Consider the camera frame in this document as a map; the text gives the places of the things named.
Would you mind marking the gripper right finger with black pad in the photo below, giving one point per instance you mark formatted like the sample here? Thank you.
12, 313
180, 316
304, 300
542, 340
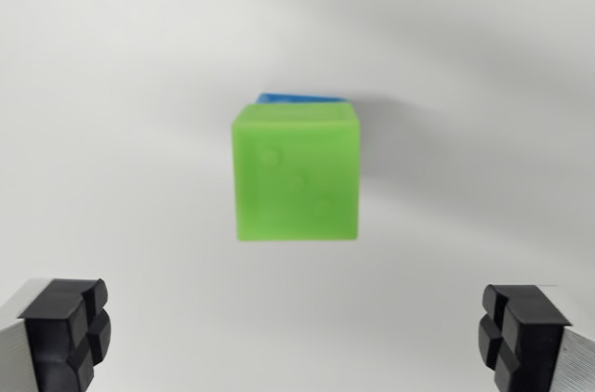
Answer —
530, 341

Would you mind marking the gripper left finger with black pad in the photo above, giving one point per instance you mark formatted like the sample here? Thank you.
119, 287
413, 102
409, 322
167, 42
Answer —
56, 336

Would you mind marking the green soft toy cube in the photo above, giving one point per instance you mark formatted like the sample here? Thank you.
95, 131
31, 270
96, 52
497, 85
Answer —
295, 173

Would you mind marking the blue soft toy cube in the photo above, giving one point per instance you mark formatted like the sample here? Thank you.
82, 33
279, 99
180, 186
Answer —
297, 97

